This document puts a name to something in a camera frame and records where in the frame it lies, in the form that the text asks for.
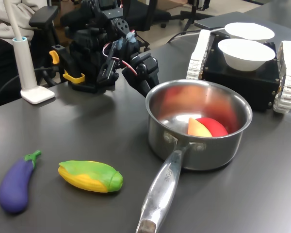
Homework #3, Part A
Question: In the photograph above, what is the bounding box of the orange toy carrot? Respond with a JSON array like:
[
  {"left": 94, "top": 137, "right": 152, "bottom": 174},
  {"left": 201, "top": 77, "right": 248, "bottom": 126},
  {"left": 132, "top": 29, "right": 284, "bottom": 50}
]
[{"left": 188, "top": 117, "right": 213, "bottom": 138}]

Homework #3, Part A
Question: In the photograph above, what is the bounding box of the black yellow table clamp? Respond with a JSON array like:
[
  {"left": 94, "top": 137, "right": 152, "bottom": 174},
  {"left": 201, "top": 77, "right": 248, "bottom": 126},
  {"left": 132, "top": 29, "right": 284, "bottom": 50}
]
[{"left": 49, "top": 44, "right": 86, "bottom": 84}]

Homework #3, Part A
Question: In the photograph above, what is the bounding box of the black chair base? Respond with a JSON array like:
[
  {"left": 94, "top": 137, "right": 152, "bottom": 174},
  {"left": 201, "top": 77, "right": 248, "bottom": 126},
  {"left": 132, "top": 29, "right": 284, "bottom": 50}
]
[{"left": 179, "top": 0, "right": 215, "bottom": 32}]

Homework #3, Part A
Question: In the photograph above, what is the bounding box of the red toy chilli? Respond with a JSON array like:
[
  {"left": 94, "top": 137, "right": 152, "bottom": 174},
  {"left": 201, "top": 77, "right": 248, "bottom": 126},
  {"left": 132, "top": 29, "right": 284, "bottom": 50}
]
[{"left": 195, "top": 117, "right": 229, "bottom": 138}]

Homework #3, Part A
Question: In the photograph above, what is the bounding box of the tracked vehicle with white tracks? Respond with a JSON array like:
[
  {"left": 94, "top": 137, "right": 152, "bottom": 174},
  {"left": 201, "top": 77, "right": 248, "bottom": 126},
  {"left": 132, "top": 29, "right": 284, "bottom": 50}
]
[{"left": 186, "top": 29, "right": 291, "bottom": 114}]

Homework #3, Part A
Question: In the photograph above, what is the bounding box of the white bowl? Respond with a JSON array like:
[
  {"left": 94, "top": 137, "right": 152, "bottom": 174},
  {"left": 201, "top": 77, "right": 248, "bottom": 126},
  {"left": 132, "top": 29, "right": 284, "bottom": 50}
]
[
  {"left": 224, "top": 22, "right": 275, "bottom": 41},
  {"left": 217, "top": 38, "right": 276, "bottom": 72}
]

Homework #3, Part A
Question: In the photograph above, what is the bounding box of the black office chair with armrest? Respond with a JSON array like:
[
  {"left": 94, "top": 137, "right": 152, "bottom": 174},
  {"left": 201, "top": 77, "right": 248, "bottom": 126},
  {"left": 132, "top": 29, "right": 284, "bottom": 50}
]
[{"left": 28, "top": 6, "right": 64, "bottom": 87}]

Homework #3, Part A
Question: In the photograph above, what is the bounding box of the yellow green toy corn cob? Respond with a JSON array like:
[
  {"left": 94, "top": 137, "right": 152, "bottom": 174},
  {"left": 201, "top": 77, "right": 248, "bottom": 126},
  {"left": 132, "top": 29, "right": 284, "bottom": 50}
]
[{"left": 57, "top": 160, "right": 124, "bottom": 194}]

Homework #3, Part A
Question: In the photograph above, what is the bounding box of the person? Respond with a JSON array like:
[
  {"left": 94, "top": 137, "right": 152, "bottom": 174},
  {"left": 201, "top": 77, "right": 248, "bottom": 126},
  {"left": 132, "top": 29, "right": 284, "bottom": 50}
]
[{"left": 0, "top": 0, "right": 51, "bottom": 109}]

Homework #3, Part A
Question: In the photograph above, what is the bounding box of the purple toy aubergine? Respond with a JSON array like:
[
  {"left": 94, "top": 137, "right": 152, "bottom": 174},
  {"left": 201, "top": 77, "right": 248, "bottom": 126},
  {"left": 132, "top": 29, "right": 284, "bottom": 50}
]
[{"left": 0, "top": 150, "right": 42, "bottom": 214}]

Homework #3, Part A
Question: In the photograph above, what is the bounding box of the thin power cable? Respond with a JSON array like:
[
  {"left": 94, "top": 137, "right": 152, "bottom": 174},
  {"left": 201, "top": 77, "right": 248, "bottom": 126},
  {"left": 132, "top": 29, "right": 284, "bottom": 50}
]
[{"left": 166, "top": 26, "right": 226, "bottom": 44}]

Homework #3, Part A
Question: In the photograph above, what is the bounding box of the black power cable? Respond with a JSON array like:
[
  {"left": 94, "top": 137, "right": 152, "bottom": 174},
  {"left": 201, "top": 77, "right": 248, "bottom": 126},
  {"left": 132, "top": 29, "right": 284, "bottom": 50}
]
[{"left": 0, "top": 67, "right": 61, "bottom": 109}]

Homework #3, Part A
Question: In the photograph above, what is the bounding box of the steel pan with long handle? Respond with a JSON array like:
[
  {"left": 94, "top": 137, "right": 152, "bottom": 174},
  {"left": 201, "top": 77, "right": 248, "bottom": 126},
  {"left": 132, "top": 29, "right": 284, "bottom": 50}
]
[{"left": 135, "top": 79, "right": 254, "bottom": 233}]

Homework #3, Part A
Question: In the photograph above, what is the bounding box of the white post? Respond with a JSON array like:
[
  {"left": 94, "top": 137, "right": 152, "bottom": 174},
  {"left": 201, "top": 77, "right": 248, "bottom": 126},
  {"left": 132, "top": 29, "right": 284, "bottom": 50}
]
[{"left": 3, "top": 0, "right": 56, "bottom": 105}]

